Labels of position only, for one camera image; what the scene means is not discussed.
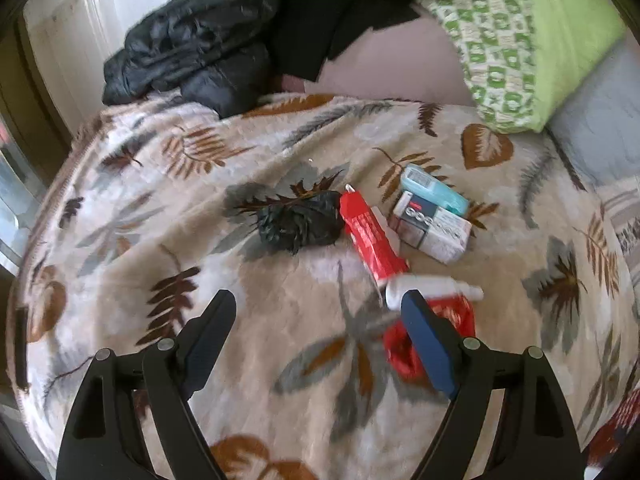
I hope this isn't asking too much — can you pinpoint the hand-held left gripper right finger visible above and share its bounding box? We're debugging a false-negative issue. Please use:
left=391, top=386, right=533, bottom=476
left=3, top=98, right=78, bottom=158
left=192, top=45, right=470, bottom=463
left=400, top=287, right=586, bottom=480

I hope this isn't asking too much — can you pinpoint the black puffer jacket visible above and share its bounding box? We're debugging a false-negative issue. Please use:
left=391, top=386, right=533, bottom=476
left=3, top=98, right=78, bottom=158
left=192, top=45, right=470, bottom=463
left=102, top=0, right=283, bottom=118

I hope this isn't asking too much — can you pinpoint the blue grey pillow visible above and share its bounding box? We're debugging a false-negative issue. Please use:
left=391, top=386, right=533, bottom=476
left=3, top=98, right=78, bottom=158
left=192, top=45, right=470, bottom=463
left=545, top=35, right=640, bottom=188

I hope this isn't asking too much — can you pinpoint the pink bed sheet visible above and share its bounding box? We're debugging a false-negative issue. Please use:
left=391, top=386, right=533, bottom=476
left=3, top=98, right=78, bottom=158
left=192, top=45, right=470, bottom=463
left=282, top=12, right=476, bottom=108

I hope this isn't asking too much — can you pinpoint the black cloth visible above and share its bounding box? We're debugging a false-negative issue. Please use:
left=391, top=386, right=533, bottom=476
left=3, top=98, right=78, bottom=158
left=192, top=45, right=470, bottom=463
left=270, top=0, right=421, bottom=83

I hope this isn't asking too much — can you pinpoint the red plastic wrapper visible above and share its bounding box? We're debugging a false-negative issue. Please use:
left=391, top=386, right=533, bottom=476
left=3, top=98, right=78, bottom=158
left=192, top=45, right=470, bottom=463
left=382, top=295, right=477, bottom=381

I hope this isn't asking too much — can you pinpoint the teal small box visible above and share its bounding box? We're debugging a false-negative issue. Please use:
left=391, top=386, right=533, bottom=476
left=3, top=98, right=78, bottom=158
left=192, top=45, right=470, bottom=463
left=400, top=163, right=471, bottom=218

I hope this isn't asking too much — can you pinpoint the long red carton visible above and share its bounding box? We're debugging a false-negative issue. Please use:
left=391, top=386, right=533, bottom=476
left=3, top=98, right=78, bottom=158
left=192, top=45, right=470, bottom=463
left=339, top=184, right=412, bottom=281

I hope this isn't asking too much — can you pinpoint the grey white carton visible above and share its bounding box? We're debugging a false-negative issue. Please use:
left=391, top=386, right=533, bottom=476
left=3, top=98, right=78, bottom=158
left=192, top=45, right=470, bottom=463
left=389, top=191, right=473, bottom=265

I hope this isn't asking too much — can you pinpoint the leaf print fleece blanket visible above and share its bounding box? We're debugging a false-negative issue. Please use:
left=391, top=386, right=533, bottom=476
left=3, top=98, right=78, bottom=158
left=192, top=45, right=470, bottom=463
left=5, top=92, right=640, bottom=480

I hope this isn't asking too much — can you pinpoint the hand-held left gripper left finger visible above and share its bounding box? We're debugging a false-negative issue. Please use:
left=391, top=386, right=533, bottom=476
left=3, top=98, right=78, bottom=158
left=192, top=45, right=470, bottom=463
left=55, top=289, right=237, bottom=480

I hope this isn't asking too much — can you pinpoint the green patterned quilt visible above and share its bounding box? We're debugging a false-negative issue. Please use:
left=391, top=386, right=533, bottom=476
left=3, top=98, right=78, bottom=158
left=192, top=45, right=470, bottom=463
left=240, top=0, right=628, bottom=135

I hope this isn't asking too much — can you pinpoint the stained glass window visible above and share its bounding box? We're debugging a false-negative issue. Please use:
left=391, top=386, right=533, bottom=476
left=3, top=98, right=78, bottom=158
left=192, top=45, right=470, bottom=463
left=0, top=125, right=46, bottom=276

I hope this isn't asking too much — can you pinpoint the black plastic bag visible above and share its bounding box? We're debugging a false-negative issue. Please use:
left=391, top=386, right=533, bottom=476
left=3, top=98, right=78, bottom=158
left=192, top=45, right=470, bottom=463
left=256, top=191, right=346, bottom=255

